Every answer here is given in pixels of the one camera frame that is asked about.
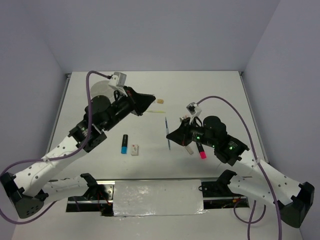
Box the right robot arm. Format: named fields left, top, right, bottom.
left=166, top=116, right=315, bottom=228

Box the thin yellow highlighter pen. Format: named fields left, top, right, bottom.
left=145, top=110, right=166, bottom=114

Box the black pink highlighter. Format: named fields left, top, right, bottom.
left=196, top=143, right=207, bottom=160

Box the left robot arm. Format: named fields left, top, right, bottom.
left=0, top=86, right=156, bottom=224

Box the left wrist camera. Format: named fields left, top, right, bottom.
left=108, top=72, right=127, bottom=96

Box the black blue highlighter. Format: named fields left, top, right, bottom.
left=121, top=134, right=128, bottom=154

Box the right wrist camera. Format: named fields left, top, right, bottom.
left=186, top=102, right=202, bottom=125

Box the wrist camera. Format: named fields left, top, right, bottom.
left=108, top=72, right=127, bottom=96
left=186, top=102, right=202, bottom=125

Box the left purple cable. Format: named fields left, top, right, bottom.
left=0, top=70, right=112, bottom=224

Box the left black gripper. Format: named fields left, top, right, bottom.
left=103, top=86, right=156, bottom=132

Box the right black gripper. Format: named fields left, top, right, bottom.
left=166, top=116, right=217, bottom=148

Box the grey white eraser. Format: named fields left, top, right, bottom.
left=184, top=146, right=194, bottom=155

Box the white round divided container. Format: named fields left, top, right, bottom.
left=90, top=80, right=114, bottom=100

